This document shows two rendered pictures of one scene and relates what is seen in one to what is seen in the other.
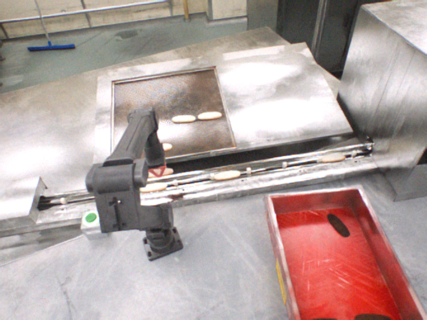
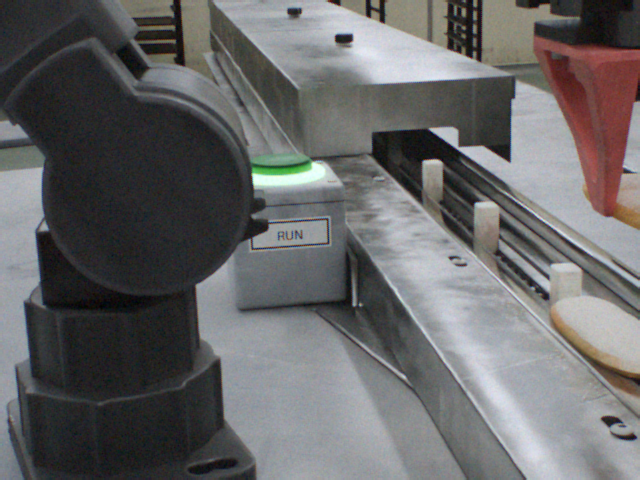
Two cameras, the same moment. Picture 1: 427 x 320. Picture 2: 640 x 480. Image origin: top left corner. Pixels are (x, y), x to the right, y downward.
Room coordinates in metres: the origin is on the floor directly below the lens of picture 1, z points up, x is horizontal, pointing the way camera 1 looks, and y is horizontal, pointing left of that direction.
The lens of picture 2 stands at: (0.60, -0.27, 1.05)
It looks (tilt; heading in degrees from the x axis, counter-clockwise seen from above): 16 degrees down; 87
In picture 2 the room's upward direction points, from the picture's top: 2 degrees counter-clockwise
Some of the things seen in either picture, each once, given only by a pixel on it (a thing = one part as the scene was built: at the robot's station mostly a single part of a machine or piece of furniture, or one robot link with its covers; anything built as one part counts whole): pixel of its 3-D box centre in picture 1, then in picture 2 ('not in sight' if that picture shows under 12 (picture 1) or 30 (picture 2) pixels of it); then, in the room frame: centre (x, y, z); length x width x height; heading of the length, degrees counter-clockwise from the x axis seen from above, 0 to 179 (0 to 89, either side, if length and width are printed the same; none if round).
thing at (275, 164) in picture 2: (91, 218); (280, 171); (0.62, 0.42, 0.90); 0.04 x 0.04 x 0.02
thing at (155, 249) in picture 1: (161, 238); (119, 377); (0.54, 0.19, 0.86); 0.12 x 0.09 x 0.08; 108
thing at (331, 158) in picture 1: (333, 157); not in sight; (0.83, -0.47, 0.86); 0.10 x 0.04 x 0.01; 95
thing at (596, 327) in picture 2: (153, 186); (608, 329); (0.77, 0.23, 0.86); 0.10 x 0.04 x 0.01; 95
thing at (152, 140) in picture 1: (149, 134); not in sight; (0.78, 0.20, 1.10); 0.07 x 0.06 x 0.07; 1
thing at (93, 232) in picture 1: (97, 226); (288, 258); (0.62, 0.42, 0.84); 0.08 x 0.08 x 0.11; 5
